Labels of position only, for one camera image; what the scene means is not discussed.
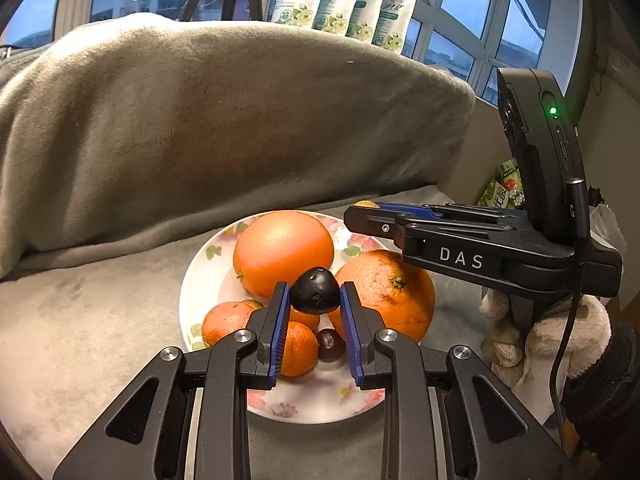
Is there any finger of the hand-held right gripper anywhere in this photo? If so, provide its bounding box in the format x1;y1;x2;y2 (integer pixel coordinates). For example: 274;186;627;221
343;206;501;261
372;201;526;226

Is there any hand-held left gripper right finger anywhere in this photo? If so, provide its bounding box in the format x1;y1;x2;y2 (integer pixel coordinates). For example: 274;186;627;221
339;281;581;480

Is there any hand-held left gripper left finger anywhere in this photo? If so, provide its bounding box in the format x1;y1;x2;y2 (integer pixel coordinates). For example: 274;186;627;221
52;281;292;480

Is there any dark plum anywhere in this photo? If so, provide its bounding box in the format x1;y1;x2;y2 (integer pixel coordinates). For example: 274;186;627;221
290;267;343;315
316;328;347;362

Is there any small tangerine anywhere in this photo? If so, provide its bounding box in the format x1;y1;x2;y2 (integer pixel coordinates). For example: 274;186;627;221
201;301;258;348
280;321;320;378

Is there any tiny orange kumquat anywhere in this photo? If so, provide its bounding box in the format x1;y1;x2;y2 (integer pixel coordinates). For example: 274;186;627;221
289;305;322;332

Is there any wrinkled orange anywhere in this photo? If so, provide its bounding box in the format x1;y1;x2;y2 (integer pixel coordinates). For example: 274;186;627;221
334;249;436;343

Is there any white floral plate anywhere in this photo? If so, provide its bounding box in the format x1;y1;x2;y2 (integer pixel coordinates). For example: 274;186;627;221
178;210;436;423

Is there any large smooth orange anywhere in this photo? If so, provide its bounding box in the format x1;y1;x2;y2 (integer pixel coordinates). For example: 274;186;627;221
233;211;335;299

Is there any person's right forearm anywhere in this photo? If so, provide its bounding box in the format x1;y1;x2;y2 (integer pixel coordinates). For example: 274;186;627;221
562;322;636;456

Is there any person's right hand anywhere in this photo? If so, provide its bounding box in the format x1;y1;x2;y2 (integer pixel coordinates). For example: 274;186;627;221
480;287;613;401

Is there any green printed package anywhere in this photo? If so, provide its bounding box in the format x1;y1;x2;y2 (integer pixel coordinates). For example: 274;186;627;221
477;158;526;209

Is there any white plastic bag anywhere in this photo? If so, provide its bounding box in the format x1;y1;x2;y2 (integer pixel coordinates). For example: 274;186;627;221
587;187;626;251

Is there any grey blanket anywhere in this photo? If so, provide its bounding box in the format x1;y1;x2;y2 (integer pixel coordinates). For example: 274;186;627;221
0;12;566;480

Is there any black cable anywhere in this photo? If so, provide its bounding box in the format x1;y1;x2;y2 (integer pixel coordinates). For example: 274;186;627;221
549;177;591;456

